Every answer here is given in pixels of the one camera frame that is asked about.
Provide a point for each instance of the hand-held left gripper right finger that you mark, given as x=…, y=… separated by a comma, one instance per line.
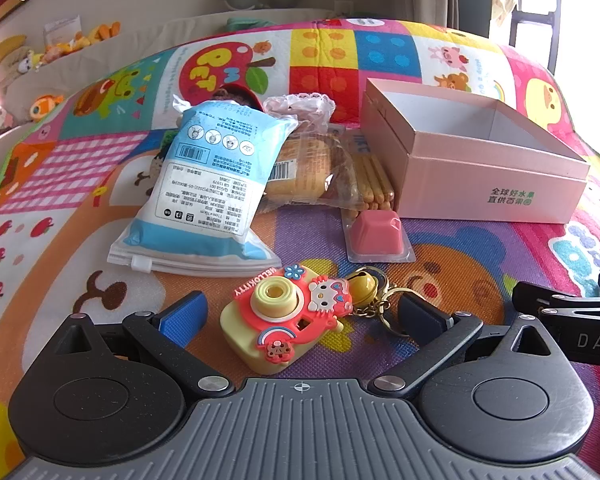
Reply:
x=420, y=316

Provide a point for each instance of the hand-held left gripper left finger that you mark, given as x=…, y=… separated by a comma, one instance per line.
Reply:
x=184, y=319

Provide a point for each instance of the yellow and red toy camera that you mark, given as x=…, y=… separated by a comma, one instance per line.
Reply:
x=275, y=320

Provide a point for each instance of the pink cardboard box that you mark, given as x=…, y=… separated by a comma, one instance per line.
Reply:
x=480, y=185

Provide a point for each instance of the blue and white packet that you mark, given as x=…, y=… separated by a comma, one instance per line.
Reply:
x=205, y=180

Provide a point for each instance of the doll with red hat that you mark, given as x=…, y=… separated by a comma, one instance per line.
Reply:
x=235, y=96

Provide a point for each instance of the pink jelly cup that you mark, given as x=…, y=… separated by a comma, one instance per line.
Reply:
x=377, y=232

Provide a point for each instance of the biscuit sticks packet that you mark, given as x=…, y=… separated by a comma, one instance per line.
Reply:
x=372, y=180

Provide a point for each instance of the clear bread package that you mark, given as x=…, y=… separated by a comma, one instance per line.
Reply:
x=305, y=170

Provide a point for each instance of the colourful cartoon play mat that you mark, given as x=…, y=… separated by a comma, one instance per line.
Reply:
x=80, y=160

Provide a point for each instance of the pink lace packet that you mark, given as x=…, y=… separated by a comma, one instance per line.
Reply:
x=300, y=110

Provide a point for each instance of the orange clownfish plush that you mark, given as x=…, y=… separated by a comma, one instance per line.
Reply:
x=45, y=106

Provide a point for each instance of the orange plush toys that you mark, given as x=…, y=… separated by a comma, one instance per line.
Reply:
x=90, y=37

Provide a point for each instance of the green cloth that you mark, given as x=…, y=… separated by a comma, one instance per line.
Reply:
x=247, y=23

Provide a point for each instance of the white card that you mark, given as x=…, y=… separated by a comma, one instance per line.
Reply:
x=62, y=27

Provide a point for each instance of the yellow banana plush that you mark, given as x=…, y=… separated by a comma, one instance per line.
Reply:
x=2, y=52

